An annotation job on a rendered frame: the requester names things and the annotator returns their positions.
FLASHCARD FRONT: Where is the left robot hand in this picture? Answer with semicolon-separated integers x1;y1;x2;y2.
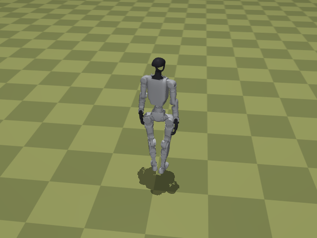
139;110;145;125

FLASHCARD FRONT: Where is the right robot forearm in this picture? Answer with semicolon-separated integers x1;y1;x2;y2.
171;99;179;122

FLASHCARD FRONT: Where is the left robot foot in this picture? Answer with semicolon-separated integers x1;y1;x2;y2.
151;160;158;171

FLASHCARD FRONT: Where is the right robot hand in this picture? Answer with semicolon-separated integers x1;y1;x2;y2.
171;119;179;135

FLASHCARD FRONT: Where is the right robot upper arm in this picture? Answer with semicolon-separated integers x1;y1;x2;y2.
166;79;177;106

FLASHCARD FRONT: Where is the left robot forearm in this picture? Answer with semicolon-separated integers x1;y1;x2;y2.
138;92;146;112

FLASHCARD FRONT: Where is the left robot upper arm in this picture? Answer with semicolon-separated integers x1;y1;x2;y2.
140;75;149;99

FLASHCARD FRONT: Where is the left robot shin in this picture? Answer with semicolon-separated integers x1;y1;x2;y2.
148;139;156;165

